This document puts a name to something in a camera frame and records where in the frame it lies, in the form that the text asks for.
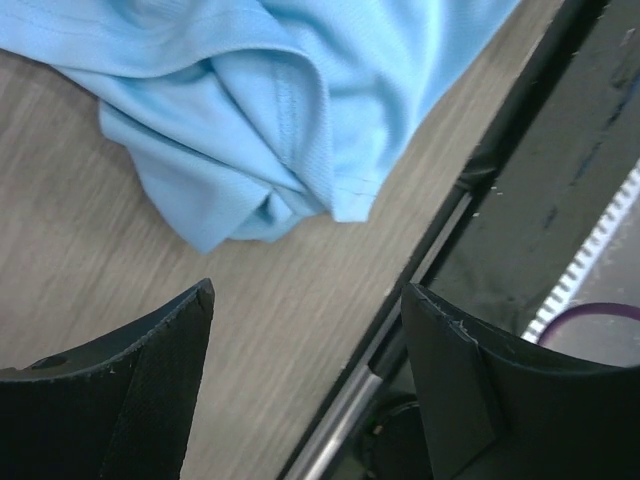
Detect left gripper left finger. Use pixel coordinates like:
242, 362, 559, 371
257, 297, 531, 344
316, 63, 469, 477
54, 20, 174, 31
1, 278, 215, 479

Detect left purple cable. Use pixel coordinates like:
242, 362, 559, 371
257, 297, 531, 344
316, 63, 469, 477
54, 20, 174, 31
537, 301, 640, 346

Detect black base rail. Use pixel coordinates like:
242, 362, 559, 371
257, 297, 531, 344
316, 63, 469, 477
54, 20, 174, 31
281, 1, 639, 479

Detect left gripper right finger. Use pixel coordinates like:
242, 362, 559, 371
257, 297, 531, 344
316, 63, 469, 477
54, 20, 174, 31
401, 284, 639, 479

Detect white slotted cable duct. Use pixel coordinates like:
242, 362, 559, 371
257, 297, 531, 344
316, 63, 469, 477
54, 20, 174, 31
521, 162, 639, 343

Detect light blue shorts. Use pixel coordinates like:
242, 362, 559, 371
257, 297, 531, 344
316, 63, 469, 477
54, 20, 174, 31
1, 1, 515, 252

